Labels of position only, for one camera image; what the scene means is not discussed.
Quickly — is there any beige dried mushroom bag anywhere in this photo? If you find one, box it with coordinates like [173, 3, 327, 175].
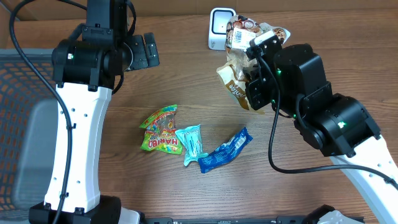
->
[216, 15, 290, 111]

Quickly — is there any blue snack packet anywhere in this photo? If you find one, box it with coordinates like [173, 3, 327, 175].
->
[198, 128, 253, 174]

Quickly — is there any green Haribo gummy bag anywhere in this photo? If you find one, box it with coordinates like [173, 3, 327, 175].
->
[139, 105, 183, 155]

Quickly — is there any mint green tissue packet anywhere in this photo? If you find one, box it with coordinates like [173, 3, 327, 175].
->
[175, 125, 208, 167]

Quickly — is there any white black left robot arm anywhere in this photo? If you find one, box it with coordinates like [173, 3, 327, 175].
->
[29, 1, 159, 224]

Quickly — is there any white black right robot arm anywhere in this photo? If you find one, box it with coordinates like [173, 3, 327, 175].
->
[245, 41, 397, 223]

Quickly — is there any white barcode scanner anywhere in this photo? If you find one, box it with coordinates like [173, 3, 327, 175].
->
[208, 7, 236, 50]

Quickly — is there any grey plastic lattice basket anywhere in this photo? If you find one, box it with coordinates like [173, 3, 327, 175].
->
[1, 49, 58, 223]

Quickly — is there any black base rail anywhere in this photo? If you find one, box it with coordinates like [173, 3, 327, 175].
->
[142, 204, 365, 224]

